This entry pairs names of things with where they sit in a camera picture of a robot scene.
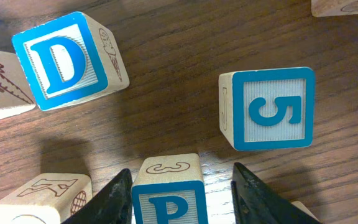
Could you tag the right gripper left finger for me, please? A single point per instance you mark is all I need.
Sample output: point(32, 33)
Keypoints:
point(111, 205)

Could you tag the blue D block right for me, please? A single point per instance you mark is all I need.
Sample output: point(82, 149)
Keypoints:
point(325, 8)

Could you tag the blue d block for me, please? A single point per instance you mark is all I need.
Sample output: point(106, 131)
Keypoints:
point(325, 8)
point(70, 60)

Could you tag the blue P block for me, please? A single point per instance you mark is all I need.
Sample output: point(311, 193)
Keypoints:
point(169, 190)

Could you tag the blue D block centre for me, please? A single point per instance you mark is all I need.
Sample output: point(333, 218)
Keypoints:
point(70, 60)

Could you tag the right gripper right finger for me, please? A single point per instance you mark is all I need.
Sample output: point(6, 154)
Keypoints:
point(255, 202)

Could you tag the yellow O block middle row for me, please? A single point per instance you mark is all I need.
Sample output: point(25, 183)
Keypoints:
point(47, 198)

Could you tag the blue 5 block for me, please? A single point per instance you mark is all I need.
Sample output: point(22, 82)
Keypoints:
point(267, 109)

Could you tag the green J block right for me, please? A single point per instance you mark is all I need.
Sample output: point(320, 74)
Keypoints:
point(303, 208)

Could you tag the blue 2 block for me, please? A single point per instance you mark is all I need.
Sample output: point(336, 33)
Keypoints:
point(15, 94)

